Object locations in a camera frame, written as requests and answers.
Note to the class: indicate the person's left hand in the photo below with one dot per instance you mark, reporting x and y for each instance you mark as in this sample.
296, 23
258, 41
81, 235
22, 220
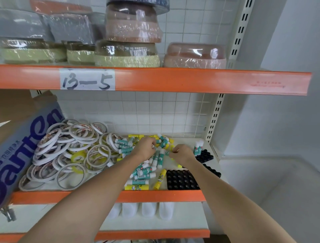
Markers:
143, 149

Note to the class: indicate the person's right hand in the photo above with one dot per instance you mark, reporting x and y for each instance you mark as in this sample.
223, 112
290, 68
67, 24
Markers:
184, 154

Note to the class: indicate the person's right fingers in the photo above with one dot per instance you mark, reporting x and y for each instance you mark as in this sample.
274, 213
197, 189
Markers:
174, 152

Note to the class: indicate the person's left fingers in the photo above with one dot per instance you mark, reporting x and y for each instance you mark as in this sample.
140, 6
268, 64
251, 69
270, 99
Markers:
152, 146

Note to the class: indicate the person's left forearm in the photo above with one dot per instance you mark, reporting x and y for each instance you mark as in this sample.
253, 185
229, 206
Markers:
87, 200

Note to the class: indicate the person's right forearm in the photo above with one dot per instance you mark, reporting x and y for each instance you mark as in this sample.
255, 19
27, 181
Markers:
232, 207

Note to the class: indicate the white green glue stick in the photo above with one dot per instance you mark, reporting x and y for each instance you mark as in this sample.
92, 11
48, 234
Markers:
201, 145
196, 149

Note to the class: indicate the pile of mixed glue sticks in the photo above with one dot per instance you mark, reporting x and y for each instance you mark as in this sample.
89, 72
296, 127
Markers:
140, 172

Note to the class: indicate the black plastic holder tray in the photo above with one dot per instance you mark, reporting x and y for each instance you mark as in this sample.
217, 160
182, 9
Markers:
181, 180
213, 171
206, 155

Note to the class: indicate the white plastic bottle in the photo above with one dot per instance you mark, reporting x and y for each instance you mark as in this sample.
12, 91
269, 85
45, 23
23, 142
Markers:
166, 210
149, 209
130, 209
115, 211

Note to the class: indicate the cream slotted shelf upright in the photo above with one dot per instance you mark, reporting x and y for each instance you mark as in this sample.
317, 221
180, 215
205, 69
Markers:
218, 110

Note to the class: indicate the orange shelf beam with label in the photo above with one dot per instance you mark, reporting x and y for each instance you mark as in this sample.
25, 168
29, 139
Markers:
175, 80

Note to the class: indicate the yellow tape roll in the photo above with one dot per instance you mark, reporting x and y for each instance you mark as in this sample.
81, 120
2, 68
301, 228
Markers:
80, 170
75, 158

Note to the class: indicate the pile of white tape rolls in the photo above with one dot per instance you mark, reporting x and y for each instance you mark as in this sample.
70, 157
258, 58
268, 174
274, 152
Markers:
62, 150

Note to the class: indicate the white handwritten paper label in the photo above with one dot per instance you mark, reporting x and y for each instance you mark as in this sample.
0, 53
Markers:
87, 79

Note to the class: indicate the large green wrapped tape bundle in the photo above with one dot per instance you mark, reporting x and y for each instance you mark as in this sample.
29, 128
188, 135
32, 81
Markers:
127, 56

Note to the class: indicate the pink wrapped tape bundle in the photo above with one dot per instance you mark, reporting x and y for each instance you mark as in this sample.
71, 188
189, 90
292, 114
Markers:
195, 56

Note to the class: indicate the small green wrapped tape bundle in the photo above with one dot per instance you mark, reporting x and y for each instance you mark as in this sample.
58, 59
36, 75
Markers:
80, 55

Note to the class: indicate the brown wrapped tape bundle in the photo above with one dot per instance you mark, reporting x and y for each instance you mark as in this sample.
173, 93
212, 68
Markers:
132, 27

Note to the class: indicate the cardboard box with blue print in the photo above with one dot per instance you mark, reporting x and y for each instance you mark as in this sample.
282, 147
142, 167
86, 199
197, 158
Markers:
22, 140

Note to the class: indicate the dark blue wrapped tape bundle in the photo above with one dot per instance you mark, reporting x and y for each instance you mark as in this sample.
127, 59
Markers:
160, 5

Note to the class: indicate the grey wrapped tape bundle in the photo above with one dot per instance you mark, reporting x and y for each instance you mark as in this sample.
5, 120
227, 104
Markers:
22, 25
72, 28

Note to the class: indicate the metal padlock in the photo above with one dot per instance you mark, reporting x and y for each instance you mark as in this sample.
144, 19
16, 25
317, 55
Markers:
9, 214

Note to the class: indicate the orange wrapped tape bundle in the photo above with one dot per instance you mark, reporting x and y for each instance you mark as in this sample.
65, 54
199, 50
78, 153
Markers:
60, 6

